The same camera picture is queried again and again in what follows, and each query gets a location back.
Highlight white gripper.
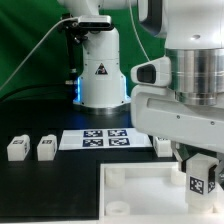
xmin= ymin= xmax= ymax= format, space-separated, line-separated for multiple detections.
xmin=131 ymin=85 xmax=224 ymax=172

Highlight white square tabletop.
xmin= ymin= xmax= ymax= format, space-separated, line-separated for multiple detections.
xmin=98 ymin=162 xmax=224 ymax=224

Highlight white sheet with AprilTags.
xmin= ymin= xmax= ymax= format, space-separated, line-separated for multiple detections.
xmin=59 ymin=128 xmax=152 ymax=150

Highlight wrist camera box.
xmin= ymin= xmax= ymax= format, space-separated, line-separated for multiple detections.
xmin=131 ymin=56 xmax=172 ymax=87

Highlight camera on black stand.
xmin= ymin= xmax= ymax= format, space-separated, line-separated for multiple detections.
xmin=59 ymin=13 xmax=113 ymax=101

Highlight grey camera cable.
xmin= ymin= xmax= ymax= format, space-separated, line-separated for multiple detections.
xmin=0 ymin=17 xmax=80 ymax=92

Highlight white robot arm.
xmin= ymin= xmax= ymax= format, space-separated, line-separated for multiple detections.
xmin=58 ymin=0 xmax=224 ymax=180

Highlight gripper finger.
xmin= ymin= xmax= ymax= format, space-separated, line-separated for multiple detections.
xmin=215 ymin=153 xmax=224 ymax=184

